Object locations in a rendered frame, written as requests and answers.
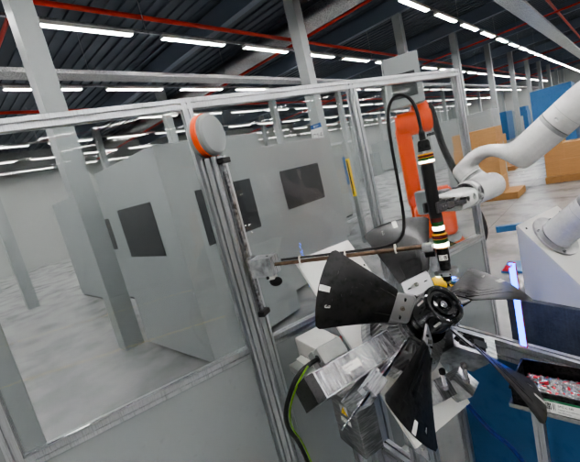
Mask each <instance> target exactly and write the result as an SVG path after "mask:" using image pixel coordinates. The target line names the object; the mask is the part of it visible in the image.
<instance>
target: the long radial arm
mask: <svg viewBox="0 0 580 462"><path fill-rule="evenodd" d="M398 349H399V346H398V345H397V344H396V342H395V341H393V338H392V337H391V336H390V334H389V332H388V330H385V331H383V332H382V333H380V334H378V335H376V336H374V337H372V338H371V339H369V340H367V341H366V342H365V343H363V344H361V345H359V346H357V347H355V348H354V349H352V350H350V351H348V352H347V353H345V354H343V355H342V356H340V357H338V358H337V359H335V360H333V361H332V362H330V363H328V364H326V365H325V366H323V367H321V368H319V369H317V370H315V371H314V372H313V375H314V377H315V378H316V379H317V381H318V383H319V385H320V386H321V388H322V390H323V392H324V394H325V396H326V397H327V399H326V400H325V401H324V402H326V401H328V400H330V399H331V398H333V396H335V395H336V394H338V393H339V392H341V391H343V390H345V389H346V388H348V387H349V386H351V385H352V384H354V383H355V382H357V381H359V380H360V379H362V378H363V377H364V376H365V375H366V374H367V373H368V372H369V371H371V369H373V368H376V369H377V368H379V367H380V366H382V365H383V364H385V363H386V362H388V360H389V359H390V358H391V356H392V355H393V354H394V352H395V351H396V350H398ZM321 404H323V402H322V403H321ZM321 404H320V405H321Z"/></svg>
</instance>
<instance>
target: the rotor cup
mask: <svg viewBox="0 0 580 462"><path fill-rule="evenodd" d="M422 300H423V303H422V304H421V305H420V306H418V303H420V302H421V301H422ZM441 301H445V302H446V303H447V307H445V308H444V307H442V306H441V304H440V302H441ZM463 315H464V308H463V305H462V303H461V301H460V300H459V298H458V297H457V296H456V295H455V294H454V293H453V292H452V291H450V290H449V289H447V288H445V287H444V286H440V285H434V286H431V287H429V288H428V289H426V290H425V291H424V292H423V293H422V294H421V295H420V296H419V297H418V298H416V301H415V304H414V307H413V310H412V313H411V316H410V320H409V322H408V323H407V324H403V323H401V324H402V327H403V328H404V330H405V331H406V333H407V334H408V335H409V336H410V337H411V338H412V339H414V340H415V341H417V342H419V343H420V342H421V337H422V331H423V326H424V322H426V324H427V325H428V326H429V329H430V332H431V335H432V344H433V345H434V344H436V343H438V342H439V341H441V340H442V339H443V338H444V336H445V333H446V331H447V330H448V329H450V328H451V327H452V326H454V325H456V324H457V323H459V322H460V321H461V319H462V318H463ZM439 322H440V323H441V324H439V325H438V326H437V327H433V326H434V325H436V324H437V323H439Z"/></svg>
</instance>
